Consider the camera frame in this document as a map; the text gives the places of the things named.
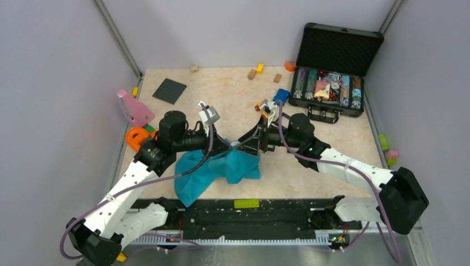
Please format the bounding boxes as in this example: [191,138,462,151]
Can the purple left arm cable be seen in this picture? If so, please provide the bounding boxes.
[59,103,216,259]

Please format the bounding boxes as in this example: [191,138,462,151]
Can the pink plastic toy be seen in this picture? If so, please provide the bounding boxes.
[117,90,155,127]

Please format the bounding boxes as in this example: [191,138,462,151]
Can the yellow wedge block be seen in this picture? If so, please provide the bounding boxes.
[116,253,127,262]

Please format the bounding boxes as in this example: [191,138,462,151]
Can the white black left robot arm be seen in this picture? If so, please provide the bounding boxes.
[64,104,231,265]

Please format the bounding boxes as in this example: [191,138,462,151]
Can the orange plastic toy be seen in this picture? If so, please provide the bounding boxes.
[125,124,157,152]

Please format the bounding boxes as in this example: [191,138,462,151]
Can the tan wooden block left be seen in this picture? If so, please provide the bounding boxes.
[247,69,257,80]

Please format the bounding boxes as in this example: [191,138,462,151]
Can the green pink toy pile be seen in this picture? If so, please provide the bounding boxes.
[378,134,400,166]

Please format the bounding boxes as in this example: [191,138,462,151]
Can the black lego baseplate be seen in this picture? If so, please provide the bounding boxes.
[152,78,187,105]

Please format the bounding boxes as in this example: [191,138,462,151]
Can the small beige letter cube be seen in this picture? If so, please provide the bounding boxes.
[190,65,198,73]

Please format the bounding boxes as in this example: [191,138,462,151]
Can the blue toy car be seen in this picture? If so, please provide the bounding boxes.
[273,89,290,105]

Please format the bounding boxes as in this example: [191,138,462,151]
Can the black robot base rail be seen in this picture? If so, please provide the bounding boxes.
[157,198,362,243]

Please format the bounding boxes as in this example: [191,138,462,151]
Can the teal garment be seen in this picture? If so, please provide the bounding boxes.
[174,150,261,207]

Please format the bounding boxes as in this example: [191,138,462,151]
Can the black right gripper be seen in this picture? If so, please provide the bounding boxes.
[236,115,302,156]

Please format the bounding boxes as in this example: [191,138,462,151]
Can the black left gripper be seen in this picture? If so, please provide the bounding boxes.
[173,122,232,160]

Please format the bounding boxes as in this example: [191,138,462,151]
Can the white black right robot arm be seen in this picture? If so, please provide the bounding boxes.
[237,113,429,235]

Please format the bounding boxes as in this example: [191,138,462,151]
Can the yellow toy car red wheels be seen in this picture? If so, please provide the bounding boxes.
[255,101,264,113]

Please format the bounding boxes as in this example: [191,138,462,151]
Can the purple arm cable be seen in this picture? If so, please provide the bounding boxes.
[59,103,216,259]
[276,101,405,265]

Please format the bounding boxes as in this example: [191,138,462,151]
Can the orange tape roll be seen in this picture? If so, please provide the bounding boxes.
[284,61,297,72]

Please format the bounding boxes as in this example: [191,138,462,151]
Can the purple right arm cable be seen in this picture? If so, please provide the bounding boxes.
[276,101,405,265]

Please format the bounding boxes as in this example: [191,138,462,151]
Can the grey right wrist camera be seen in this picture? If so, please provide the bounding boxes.
[261,99,279,119]

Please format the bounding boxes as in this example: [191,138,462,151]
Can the tan wooden block right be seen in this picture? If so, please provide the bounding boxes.
[273,74,282,83]

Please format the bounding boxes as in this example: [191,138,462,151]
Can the green label strip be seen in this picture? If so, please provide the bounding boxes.
[234,199,260,209]

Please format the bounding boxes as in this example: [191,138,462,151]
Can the yellow wooden block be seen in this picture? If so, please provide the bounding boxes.
[256,63,264,74]

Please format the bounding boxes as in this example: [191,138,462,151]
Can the small yellow block at wall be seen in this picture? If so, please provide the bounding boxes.
[132,87,139,98]

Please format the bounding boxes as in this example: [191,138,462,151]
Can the tan wooden block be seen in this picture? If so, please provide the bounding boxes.
[273,74,282,83]
[247,69,257,80]

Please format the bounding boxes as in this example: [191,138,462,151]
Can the black poker chip case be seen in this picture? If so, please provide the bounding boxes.
[288,23,385,124]

